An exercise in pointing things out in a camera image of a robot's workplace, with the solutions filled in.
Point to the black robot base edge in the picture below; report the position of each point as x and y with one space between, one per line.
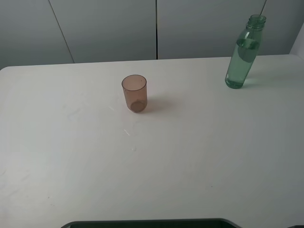
162 223

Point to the green transparent water bottle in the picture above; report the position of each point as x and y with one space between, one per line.
245 51

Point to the pink translucent plastic cup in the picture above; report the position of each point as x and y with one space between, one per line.
135 92

